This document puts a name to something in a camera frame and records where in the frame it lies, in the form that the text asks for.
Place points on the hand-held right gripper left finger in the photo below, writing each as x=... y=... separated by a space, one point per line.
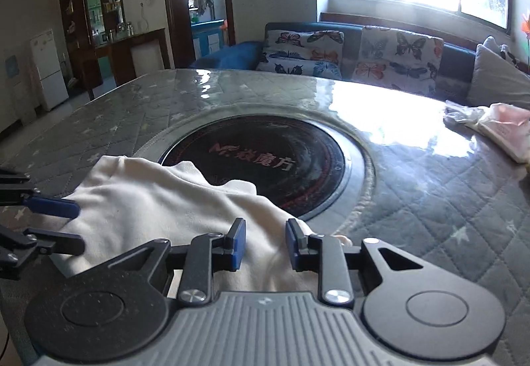
x=238 y=243

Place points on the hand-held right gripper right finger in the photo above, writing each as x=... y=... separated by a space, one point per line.
x=293 y=246

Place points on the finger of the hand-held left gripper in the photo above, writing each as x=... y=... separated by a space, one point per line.
x=62 y=243
x=54 y=206

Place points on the cream long-sleeved top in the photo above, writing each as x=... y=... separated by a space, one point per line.
x=145 y=200

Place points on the round black induction cooker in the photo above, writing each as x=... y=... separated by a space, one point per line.
x=265 y=150

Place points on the white appliance with blue panel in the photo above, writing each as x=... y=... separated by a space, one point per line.
x=16 y=88

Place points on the white refrigerator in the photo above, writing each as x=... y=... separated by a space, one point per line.
x=47 y=67

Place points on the small butterfly print pillow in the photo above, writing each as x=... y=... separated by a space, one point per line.
x=298 y=68

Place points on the dark wooden display cabinet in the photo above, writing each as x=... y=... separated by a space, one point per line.
x=107 y=26

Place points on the blue sofa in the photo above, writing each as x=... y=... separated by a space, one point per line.
x=244 y=51

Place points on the butterfly print back cushion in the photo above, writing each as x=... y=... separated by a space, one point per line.
x=306 y=43

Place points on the blue low cabinet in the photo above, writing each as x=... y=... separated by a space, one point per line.
x=207 y=38

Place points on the right butterfly cushion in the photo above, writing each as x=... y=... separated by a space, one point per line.
x=397 y=59

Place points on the white plastic bag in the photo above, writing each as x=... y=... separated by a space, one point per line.
x=461 y=114

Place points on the pink plastic packet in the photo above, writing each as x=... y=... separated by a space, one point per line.
x=507 y=129

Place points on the grey pillow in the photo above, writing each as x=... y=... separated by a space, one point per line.
x=492 y=78

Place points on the colourful pinwheel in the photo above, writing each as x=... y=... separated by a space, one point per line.
x=526 y=24

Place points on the dark wooden door frame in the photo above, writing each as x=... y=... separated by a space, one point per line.
x=174 y=1

